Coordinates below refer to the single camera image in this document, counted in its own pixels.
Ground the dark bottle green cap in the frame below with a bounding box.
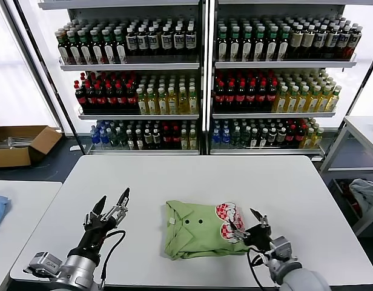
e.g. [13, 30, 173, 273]
[265, 25, 279, 62]
[55, 30, 71, 65]
[253, 25, 266, 62]
[66, 30, 82, 65]
[241, 26, 254, 62]
[217, 26, 229, 62]
[113, 28, 128, 64]
[101, 28, 117, 64]
[229, 26, 241, 62]
[277, 25, 291, 61]
[89, 29, 105, 65]
[77, 29, 93, 65]

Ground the cola bottle red cap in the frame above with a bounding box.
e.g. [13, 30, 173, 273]
[162, 125, 172, 150]
[256, 81, 268, 112]
[125, 83, 138, 112]
[235, 81, 246, 112]
[85, 83, 98, 112]
[105, 83, 117, 112]
[214, 81, 226, 112]
[74, 84, 88, 112]
[295, 124, 305, 149]
[95, 83, 108, 112]
[171, 125, 181, 150]
[225, 81, 236, 112]
[286, 124, 296, 149]
[115, 83, 128, 112]
[245, 81, 257, 112]
[266, 81, 278, 112]

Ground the light green polo shirt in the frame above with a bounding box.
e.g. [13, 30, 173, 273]
[160, 199, 251, 261]

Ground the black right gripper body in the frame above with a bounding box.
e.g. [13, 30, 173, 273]
[243, 225, 276, 252]

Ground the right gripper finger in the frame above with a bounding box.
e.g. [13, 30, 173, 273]
[249, 207, 269, 228]
[228, 221, 251, 241]

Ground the black window frame post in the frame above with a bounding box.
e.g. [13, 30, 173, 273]
[11, 0, 82, 145]

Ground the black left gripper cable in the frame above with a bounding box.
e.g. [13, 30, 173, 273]
[98, 229, 127, 289]

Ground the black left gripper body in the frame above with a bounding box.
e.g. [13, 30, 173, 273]
[67, 215, 120, 259]

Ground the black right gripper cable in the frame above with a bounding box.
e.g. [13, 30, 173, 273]
[246, 247, 271, 290]

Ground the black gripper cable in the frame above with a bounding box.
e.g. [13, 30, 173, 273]
[246, 247, 271, 290]
[98, 229, 127, 289]

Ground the grey metal shelf rack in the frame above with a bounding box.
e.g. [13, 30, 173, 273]
[209, 0, 358, 157]
[38, 0, 206, 156]

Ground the red cloth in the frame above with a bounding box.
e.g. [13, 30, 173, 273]
[343, 181, 362, 218]

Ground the clear plastic packaging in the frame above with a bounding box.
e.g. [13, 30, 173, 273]
[0, 136, 38, 150]

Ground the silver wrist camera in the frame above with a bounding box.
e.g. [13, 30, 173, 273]
[269, 236, 296, 261]
[22, 251, 62, 278]

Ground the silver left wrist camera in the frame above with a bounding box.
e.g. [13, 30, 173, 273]
[22, 251, 62, 278]

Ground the brown cardboard box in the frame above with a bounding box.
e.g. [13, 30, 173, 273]
[0, 125, 63, 169]

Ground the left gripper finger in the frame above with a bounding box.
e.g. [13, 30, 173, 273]
[101, 186, 131, 226]
[84, 195, 108, 227]

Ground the grey window frame post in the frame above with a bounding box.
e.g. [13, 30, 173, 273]
[0, 0, 66, 134]

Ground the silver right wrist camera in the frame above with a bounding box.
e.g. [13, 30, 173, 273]
[269, 236, 296, 261]

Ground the dark bottle cream label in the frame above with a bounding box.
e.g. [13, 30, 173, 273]
[302, 25, 316, 60]
[289, 25, 304, 60]

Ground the grey white cloth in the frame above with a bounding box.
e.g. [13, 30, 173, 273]
[349, 178, 373, 213]

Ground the grey frame side table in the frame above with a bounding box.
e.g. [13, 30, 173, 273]
[319, 116, 373, 238]

